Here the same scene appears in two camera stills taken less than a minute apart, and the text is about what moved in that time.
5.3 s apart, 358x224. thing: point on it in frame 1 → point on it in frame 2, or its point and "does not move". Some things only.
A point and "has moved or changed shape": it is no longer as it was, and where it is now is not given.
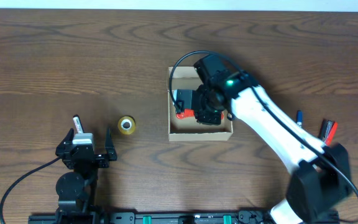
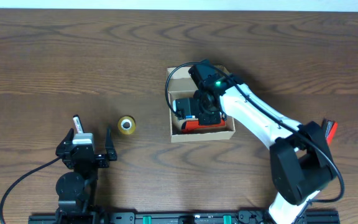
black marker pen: x=78 y=124 does not move
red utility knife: x=189 y=113 has moved or changed shape
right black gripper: x=209 y=121 does not move
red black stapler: x=328 y=131 does not move
